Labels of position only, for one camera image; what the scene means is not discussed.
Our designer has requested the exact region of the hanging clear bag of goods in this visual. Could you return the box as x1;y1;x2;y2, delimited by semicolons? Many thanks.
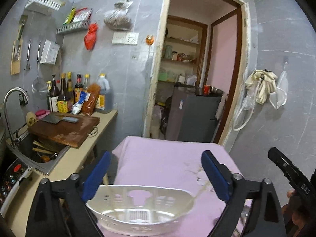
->
103;0;133;31

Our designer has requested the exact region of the white wall basket shelf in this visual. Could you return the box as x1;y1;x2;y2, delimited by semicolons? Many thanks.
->
25;0;65;16

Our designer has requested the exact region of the orange snack packet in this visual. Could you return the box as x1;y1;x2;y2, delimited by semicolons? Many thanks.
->
81;83;101;116

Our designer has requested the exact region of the orange wall hook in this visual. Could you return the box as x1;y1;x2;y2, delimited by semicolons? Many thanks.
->
145;35;155;45

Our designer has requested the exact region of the yellow label sauce bottle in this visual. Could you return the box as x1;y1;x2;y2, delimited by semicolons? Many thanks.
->
57;73;70;113

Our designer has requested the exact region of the red plastic bag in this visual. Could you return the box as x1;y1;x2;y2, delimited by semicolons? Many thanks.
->
84;23;98;50

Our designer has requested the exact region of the clear hanging plastic bag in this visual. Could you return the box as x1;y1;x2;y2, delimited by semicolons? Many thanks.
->
269;61;288;110

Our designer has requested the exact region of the hanging mesh strainer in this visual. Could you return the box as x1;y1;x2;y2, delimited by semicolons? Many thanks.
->
32;42;47;98

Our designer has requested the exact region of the cleaver knife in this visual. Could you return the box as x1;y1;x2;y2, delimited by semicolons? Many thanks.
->
41;113;79;124

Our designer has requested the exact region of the red cup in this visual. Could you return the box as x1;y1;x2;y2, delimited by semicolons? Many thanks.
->
202;85;211;96

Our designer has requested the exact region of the steel sink faucet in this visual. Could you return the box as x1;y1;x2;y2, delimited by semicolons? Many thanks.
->
3;87;29;148

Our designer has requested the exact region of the pink floral table cloth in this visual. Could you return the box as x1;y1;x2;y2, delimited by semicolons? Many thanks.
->
108;136;239;236

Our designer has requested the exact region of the dark soy sauce bottle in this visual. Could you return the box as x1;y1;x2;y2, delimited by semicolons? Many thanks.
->
49;75;60;112

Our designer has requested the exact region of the white coiled hose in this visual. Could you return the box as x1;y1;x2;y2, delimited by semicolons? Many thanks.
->
232;88;256;132

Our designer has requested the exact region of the person's right hand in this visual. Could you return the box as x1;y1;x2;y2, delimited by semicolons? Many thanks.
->
281;190;315;236

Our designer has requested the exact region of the hanging wooden board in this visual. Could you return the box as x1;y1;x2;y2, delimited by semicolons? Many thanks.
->
10;14;28;76

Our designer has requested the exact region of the white hanging box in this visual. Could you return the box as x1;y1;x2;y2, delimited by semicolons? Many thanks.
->
40;40;60;65

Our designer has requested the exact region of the large oil jug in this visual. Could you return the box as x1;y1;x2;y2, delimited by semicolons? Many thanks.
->
95;73;113;113

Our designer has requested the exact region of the metal wall spice rack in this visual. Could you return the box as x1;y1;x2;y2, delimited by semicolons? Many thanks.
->
56;19;90;35

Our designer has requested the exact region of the dark grey cabinet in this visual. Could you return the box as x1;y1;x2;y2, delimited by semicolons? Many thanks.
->
165;87;221;142

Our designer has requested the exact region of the white plastic utensil holder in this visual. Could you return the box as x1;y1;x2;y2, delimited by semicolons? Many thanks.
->
86;185;194;236

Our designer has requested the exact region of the white wall socket panel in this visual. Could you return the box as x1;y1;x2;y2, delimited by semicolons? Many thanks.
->
112;32;139;45

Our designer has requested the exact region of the wooden cutting board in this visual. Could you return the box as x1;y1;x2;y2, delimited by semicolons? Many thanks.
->
28;112;100;148

